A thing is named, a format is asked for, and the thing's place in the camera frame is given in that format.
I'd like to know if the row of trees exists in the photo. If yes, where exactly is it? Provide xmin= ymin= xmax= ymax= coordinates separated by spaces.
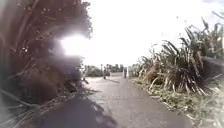
xmin=83 ymin=63 xmax=125 ymax=78

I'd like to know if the bollard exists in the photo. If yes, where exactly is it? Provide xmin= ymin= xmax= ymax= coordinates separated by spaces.
xmin=102 ymin=67 xmax=107 ymax=80
xmin=123 ymin=66 xmax=128 ymax=80

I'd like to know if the grey asphalt path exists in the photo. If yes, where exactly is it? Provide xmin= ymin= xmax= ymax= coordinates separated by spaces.
xmin=36 ymin=74 xmax=196 ymax=128

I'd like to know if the row of flax bushes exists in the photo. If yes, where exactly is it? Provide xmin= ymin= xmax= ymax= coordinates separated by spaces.
xmin=128 ymin=11 xmax=224 ymax=98

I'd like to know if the dark leafy tree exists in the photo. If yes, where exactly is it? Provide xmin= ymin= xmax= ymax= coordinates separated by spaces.
xmin=0 ymin=0 xmax=94 ymax=128

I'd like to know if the verge with dry flax leaves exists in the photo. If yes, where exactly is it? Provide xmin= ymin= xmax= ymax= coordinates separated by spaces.
xmin=133 ymin=78 xmax=224 ymax=128

